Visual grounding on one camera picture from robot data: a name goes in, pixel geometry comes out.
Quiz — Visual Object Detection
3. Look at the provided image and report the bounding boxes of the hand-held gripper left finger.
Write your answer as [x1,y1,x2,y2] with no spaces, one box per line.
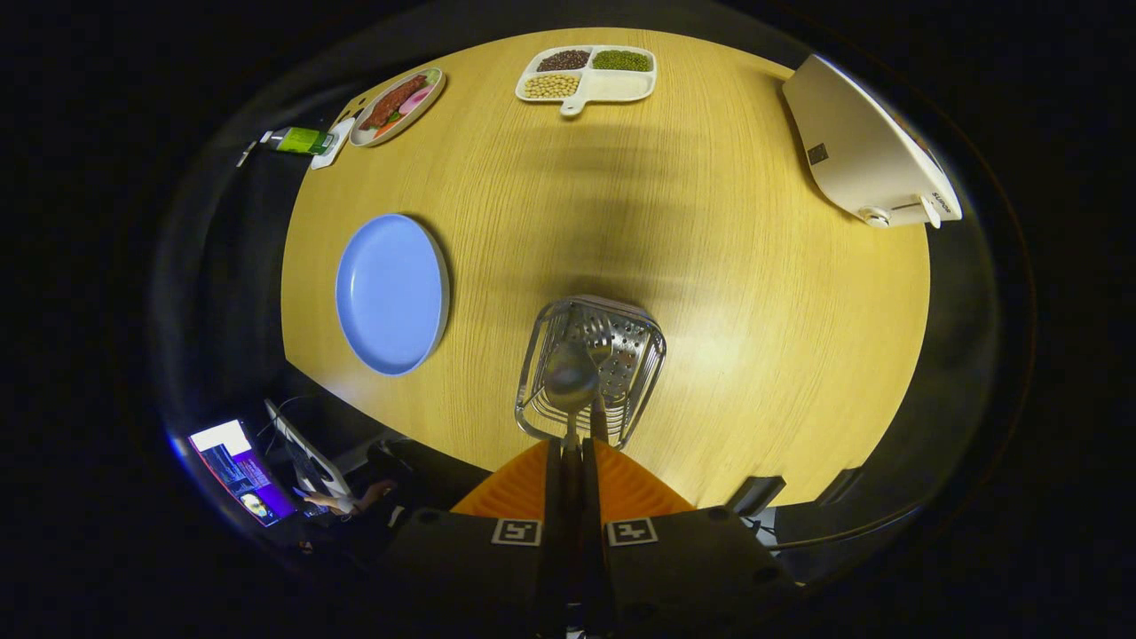
[382,437,571,639]

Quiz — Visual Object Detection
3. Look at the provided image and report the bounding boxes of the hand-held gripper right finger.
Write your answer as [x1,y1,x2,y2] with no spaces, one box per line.
[581,437,804,639]

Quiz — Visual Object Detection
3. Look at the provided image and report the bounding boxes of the metal fork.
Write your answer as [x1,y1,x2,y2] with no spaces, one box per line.
[581,324,615,442]

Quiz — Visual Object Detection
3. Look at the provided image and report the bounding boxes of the spoon with brown handle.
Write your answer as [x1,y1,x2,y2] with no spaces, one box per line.
[543,340,602,462]

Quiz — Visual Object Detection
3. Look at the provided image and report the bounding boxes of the metal perforated drain basket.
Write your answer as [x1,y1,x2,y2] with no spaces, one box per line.
[514,296,667,450]

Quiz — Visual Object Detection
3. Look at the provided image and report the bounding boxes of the blue round plate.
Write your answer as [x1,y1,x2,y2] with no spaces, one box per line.
[335,213,451,377]

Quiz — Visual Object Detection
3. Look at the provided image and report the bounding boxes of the silver laptop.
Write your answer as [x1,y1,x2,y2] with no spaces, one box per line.
[264,398,356,498]

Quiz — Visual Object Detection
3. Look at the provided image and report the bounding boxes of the monitor with purple screen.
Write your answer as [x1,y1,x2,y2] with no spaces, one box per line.
[188,419,298,528]

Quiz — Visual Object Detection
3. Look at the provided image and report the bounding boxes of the white square coaster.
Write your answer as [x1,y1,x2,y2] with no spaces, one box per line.
[311,118,356,170]

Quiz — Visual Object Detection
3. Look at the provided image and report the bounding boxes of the white divided tray of beans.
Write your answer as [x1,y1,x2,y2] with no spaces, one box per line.
[515,44,658,117]

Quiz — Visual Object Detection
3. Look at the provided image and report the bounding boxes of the plate of sausage and vegetables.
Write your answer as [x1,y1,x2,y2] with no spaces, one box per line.
[349,67,447,148]

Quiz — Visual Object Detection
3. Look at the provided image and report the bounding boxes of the green plastic bottle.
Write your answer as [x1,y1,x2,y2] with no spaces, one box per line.
[260,127,338,157]

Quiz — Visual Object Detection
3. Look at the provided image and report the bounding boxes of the white toaster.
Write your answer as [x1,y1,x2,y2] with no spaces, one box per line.
[782,54,964,230]

